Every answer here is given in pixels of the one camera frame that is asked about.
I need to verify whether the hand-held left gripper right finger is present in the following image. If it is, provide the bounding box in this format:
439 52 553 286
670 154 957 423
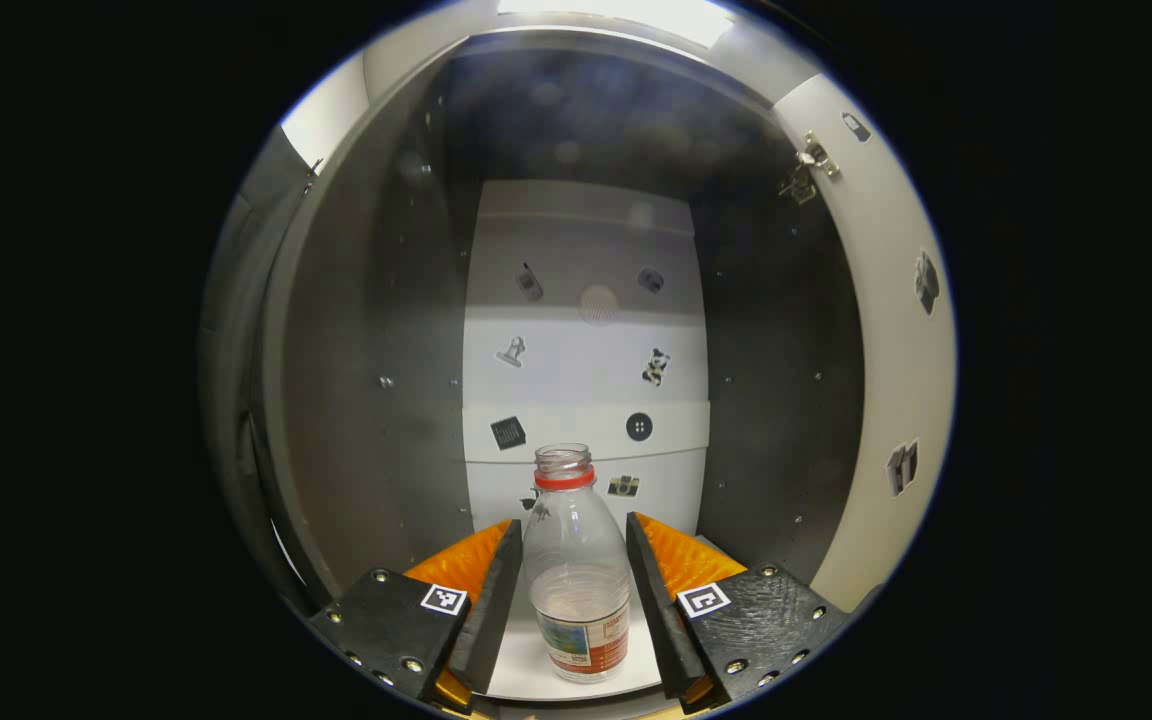
624 512 852 713

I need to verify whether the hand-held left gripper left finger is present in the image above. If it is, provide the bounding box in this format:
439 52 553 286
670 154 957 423
308 518 524 713

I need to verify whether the clear plastic bottle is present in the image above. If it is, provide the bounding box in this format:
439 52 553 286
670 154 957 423
521 443 633 685

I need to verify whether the grey cabinet door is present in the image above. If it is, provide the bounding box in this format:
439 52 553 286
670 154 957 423
771 72 959 613

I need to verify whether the silver door hinge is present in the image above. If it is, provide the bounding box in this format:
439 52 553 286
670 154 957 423
781 130 843 206

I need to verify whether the ceiling light panel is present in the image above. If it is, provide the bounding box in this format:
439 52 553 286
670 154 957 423
496 0 737 48

